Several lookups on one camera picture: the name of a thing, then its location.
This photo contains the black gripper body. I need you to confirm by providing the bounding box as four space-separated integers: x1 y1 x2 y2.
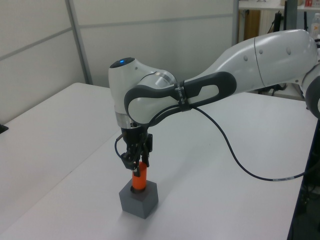
121 126 148 146

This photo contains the clear plastic bottle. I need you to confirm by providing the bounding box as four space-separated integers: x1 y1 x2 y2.
310 12 320 40

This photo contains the black stand pole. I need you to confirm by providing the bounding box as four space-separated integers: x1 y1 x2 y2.
286 121 320 240

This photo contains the long black arm cable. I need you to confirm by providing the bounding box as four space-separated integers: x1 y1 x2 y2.
146 104 311 182

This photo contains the black strap on arm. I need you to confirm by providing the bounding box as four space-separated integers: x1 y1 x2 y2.
174 79 193 113

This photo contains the short black cable loop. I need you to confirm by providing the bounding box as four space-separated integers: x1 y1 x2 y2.
114 134 126 158

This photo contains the black upright pole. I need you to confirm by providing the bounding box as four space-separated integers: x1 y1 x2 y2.
283 0 298 33

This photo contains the grey partition post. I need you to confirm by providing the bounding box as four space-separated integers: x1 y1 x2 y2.
65 0 94 86

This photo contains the grey block with round hole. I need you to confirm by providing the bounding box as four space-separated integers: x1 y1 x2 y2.
118 179 159 220

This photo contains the orange cylinder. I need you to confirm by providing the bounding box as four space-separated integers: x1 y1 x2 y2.
131 161 149 191

